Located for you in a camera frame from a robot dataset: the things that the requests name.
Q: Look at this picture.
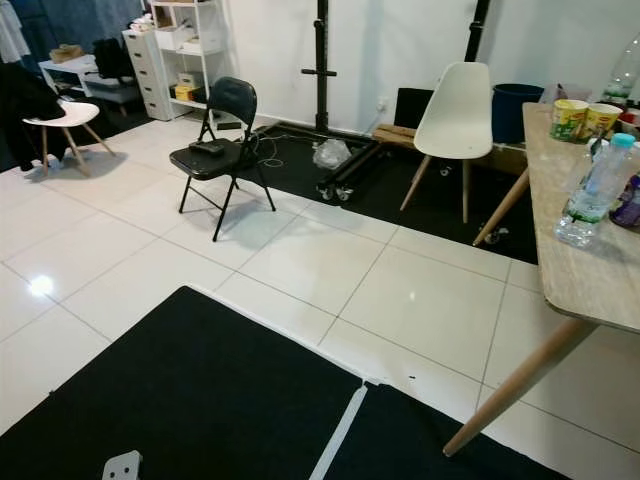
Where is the wooden plank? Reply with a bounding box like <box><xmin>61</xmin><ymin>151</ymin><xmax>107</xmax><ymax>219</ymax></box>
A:
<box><xmin>371</xmin><ymin>124</ymin><xmax>531</xmax><ymax>177</ymax></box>

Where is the white tape strip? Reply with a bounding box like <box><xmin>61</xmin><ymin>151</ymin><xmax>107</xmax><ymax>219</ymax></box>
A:
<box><xmin>308</xmin><ymin>384</ymin><xmax>370</xmax><ymax>480</ymax></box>

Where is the white drawer cabinet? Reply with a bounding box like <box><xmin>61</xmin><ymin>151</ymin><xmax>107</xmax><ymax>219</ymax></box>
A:
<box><xmin>122</xmin><ymin>28</ymin><xmax>167</xmax><ymax>122</ymax></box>

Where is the black backpack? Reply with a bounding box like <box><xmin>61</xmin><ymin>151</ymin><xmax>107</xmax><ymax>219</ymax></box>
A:
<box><xmin>92</xmin><ymin>38</ymin><xmax>134</xmax><ymax>82</ymax></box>

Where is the white hanging garment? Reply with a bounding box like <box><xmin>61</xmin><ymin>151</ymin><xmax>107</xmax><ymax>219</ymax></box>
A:
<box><xmin>0</xmin><ymin>0</ymin><xmax>32</xmax><ymax>64</ymax></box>

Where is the low white wooden-legged chair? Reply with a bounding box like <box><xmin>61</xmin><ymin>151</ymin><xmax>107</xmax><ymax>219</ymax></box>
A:
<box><xmin>22</xmin><ymin>100</ymin><xmax>113</xmax><ymax>179</ymax></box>

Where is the small black pouch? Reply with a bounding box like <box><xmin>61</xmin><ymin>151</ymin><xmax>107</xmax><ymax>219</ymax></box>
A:
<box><xmin>189</xmin><ymin>139</ymin><xmax>227</xmax><ymax>157</ymax></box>

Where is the black flat panel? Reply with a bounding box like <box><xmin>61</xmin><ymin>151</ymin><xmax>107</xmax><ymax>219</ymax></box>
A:
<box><xmin>392</xmin><ymin>87</ymin><xmax>437</xmax><ymax>132</ymax></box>

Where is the large black floor mat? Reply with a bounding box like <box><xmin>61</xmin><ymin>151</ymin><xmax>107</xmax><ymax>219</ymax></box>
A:
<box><xmin>0</xmin><ymin>286</ymin><xmax>571</xmax><ymax>480</ymax></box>

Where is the white low table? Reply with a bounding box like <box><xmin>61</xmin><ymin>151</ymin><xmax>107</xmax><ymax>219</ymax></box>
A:
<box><xmin>39</xmin><ymin>55</ymin><xmax>143</xmax><ymax>117</ymax></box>

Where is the black slanted pole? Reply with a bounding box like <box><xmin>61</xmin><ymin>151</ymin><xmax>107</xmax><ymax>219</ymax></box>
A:
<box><xmin>464</xmin><ymin>0</ymin><xmax>492</xmax><ymax>64</ymax></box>

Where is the large green-label bottle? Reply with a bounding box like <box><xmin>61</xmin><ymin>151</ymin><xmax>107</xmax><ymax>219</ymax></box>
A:
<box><xmin>600</xmin><ymin>35</ymin><xmax>640</xmax><ymax>111</ymax></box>

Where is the small clear plastic bag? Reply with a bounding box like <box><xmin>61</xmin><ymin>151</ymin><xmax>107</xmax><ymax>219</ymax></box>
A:
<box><xmin>312</xmin><ymin>137</ymin><xmax>354</xmax><ymax>172</ymax></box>

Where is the black wheeled metal stand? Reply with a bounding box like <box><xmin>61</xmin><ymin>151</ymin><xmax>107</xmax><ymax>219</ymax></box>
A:
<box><xmin>255</xmin><ymin>0</ymin><xmax>381</xmax><ymax>204</ymax></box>

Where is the white shelf unit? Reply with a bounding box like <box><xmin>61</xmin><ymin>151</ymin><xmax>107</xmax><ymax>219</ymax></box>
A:
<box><xmin>148</xmin><ymin>0</ymin><xmax>231</xmax><ymax>117</ymax></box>

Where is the tall white shell chair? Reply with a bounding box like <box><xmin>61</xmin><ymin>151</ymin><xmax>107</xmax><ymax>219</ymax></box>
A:
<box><xmin>399</xmin><ymin>62</ymin><xmax>495</xmax><ymax>226</ymax></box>

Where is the black rubber floor mat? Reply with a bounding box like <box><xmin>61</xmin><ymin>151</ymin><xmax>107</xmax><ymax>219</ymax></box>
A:
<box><xmin>245</xmin><ymin>120</ymin><xmax>541</xmax><ymax>267</ymax></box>

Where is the clear water bottle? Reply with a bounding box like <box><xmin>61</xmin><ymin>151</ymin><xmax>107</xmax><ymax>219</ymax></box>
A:
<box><xmin>554</xmin><ymin>132</ymin><xmax>637</xmax><ymax>249</ymax></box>

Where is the purple plastic packet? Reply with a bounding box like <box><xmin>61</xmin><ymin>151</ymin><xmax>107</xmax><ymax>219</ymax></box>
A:
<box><xmin>609</xmin><ymin>174</ymin><xmax>640</xmax><ymax>230</ymax></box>

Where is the blue bucket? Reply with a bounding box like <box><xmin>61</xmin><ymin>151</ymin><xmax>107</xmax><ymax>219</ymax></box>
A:
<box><xmin>492</xmin><ymin>83</ymin><xmax>547</xmax><ymax>145</ymax></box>

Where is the yellow green paper cup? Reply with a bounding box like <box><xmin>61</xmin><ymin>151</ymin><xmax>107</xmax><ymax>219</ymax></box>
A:
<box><xmin>549</xmin><ymin>98</ymin><xmax>590</xmax><ymax>142</ymax></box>
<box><xmin>584</xmin><ymin>103</ymin><xmax>624</xmax><ymax>142</ymax></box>

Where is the light wooden table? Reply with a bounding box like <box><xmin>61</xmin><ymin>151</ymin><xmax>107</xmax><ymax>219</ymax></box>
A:
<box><xmin>443</xmin><ymin>100</ymin><xmax>640</xmax><ymax>459</ymax></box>

